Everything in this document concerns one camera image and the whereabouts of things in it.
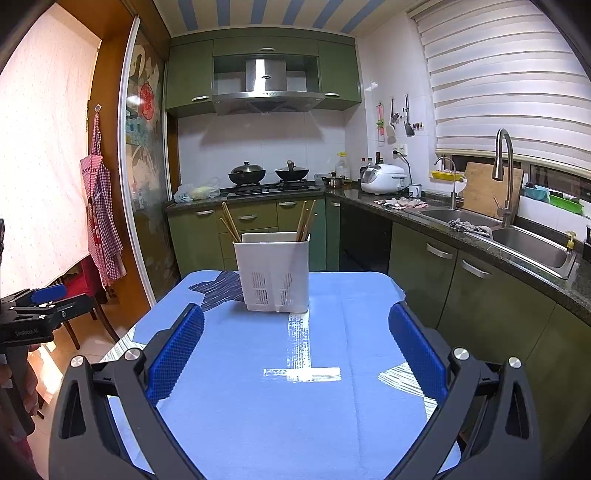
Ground black gas stove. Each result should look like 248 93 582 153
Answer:
225 181 322 195

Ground red checkered apron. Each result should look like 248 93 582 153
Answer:
79 111 126 288

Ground white dotted curtain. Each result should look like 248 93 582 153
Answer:
0 2 103 297

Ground steel double sink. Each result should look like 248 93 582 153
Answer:
418 207 578 280

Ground white zebra window blind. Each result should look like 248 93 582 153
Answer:
410 0 591 163

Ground clear plastic bag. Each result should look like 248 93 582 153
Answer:
172 177 223 203

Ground black wok with lid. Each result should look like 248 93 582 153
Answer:
228 161 268 187

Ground black wok with handle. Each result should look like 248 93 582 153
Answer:
274 160 311 184

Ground steel range hood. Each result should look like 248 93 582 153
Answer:
211 54 327 116

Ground tall steel faucet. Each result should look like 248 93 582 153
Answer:
490 128 516 228

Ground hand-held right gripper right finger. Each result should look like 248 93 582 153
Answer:
388 300 541 480

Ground dark wooden chair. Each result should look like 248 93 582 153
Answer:
59 256 122 352

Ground wooden cutting board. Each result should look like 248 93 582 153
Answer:
461 161 525 219

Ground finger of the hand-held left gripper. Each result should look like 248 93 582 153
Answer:
14 298 94 334
7 284 68 308

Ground blue star print tablecloth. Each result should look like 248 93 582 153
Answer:
99 270 462 480

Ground small steel faucet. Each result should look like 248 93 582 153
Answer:
434 156 459 211

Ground green sink cabinet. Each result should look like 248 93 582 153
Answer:
388 217 591 480

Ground decorated sliding glass door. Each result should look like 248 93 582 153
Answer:
119 16 180 311

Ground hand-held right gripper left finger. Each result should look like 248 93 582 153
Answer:
48 302 206 480

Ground white rice cooker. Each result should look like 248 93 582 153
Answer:
359 164 410 195

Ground bunch of wooden chopsticks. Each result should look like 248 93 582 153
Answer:
219 200 317 244

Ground person's left hand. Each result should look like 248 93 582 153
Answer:
0 362 40 437

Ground green plastic tray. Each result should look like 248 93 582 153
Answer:
548 193 584 214

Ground green cabinet with drawers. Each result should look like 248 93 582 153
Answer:
166 196 343 278

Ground red paper door decoration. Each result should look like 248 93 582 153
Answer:
138 82 156 119

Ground white plastic utensil holder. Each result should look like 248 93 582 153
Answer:
233 232 311 313

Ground grey checked dishcloth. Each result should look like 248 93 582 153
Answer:
449 218 494 239

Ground pink patterned dishcloth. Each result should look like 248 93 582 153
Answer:
373 196 430 212

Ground green wall cabinets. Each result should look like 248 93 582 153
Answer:
165 36 363 119

